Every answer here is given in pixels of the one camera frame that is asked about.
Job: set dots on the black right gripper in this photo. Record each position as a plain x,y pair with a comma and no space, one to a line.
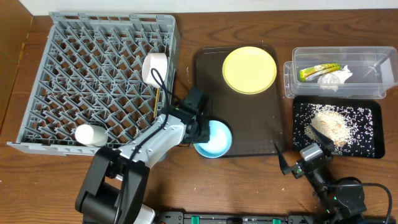
303,166

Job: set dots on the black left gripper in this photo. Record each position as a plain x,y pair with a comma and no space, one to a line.
200,132

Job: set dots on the light blue plastic bowl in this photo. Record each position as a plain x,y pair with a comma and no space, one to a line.
221,139

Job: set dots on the leftover rice pile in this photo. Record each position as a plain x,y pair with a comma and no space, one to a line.
350,128

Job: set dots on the wooden chopstick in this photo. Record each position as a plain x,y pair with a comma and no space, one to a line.
156,103

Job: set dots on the yellow plastic plate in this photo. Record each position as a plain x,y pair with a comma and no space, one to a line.
249,70

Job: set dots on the green snack wrapper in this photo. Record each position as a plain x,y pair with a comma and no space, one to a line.
309,74

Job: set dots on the pale green plastic cup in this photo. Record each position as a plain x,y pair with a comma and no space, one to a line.
91,135

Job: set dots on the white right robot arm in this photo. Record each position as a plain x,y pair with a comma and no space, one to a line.
343,199

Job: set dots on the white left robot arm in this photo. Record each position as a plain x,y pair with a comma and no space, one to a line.
114,187

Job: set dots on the black food waste tray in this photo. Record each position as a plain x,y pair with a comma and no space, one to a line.
371,104

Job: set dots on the crumpled white paper waste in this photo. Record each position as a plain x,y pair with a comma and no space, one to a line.
331,81

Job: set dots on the clear plastic waste bin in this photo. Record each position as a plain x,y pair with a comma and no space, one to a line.
374,71

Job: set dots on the grey plastic dishwasher rack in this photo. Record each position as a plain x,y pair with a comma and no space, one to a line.
90,73

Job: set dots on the dark brown serving tray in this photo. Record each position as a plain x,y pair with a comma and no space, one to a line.
254,119

